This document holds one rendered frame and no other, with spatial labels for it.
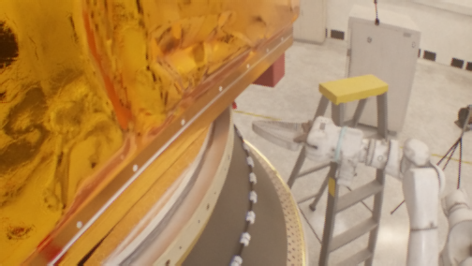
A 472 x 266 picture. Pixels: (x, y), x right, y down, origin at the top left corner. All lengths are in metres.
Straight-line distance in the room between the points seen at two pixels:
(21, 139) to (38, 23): 0.12
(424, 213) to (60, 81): 0.61
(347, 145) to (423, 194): 0.20
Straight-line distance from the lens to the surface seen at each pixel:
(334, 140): 0.60
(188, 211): 0.56
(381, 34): 3.57
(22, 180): 0.33
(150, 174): 0.57
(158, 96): 0.46
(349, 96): 1.44
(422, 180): 0.57
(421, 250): 0.58
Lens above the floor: 2.13
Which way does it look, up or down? 34 degrees down
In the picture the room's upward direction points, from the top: 3 degrees counter-clockwise
